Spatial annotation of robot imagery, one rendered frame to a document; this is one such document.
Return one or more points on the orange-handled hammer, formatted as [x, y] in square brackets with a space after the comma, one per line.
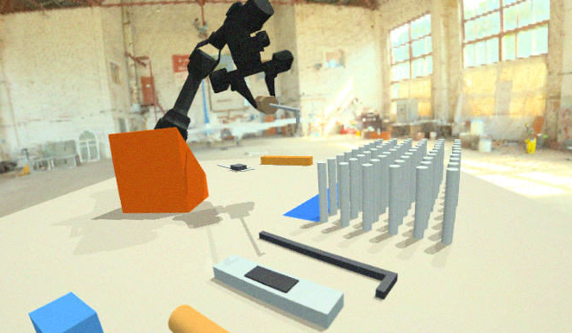
[185, 319]

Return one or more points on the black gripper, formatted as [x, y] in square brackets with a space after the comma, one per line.
[248, 66]

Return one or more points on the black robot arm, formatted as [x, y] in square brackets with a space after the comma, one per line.
[242, 20]

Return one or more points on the blue cube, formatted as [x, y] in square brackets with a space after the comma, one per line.
[67, 314]

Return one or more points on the wooden-handled tool with grey metal shaft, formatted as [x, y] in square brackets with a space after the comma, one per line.
[269, 105]

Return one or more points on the orange rectangular bar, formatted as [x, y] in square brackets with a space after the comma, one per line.
[287, 160]

